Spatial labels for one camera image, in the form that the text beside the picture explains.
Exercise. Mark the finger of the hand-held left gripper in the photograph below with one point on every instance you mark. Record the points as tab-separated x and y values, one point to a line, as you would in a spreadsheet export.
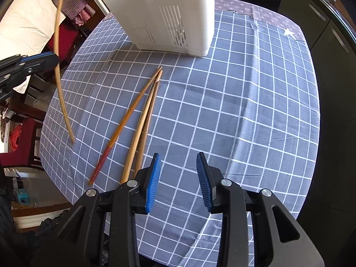
39	54
41	64

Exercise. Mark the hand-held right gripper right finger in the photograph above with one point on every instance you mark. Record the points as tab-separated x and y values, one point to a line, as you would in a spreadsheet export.
204	185

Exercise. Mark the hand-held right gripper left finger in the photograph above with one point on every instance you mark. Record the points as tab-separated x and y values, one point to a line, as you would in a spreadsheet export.
153	185

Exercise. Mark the plain wooden chopstick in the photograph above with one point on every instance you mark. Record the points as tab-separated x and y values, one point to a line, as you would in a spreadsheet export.
142	150
59	89
141	128

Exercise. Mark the red patterned wooden chopstick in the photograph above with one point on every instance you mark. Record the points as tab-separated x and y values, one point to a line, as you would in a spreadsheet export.
125	120

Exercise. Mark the white plastic utensil holder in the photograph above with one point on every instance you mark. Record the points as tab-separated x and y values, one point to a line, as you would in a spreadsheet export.
155	11

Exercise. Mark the red wooden chair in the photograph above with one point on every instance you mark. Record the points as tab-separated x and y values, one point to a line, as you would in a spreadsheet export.
25	144
65	44

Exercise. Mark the white hanging cloth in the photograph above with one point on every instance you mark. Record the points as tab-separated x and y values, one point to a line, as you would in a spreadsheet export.
27	25

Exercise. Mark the red checked apron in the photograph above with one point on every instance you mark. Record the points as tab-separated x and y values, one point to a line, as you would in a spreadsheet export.
72	2

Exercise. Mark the grey checked tablecloth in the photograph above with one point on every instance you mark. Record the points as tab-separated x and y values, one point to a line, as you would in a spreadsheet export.
222	116

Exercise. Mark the small teal stool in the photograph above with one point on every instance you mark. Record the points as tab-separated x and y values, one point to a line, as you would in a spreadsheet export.
22	196

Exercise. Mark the purple patterned cloth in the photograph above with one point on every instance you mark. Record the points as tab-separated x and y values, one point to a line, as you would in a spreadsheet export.
258	14

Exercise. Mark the green cabinets under sink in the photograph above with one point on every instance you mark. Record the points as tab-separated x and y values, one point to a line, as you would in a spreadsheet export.
319	14

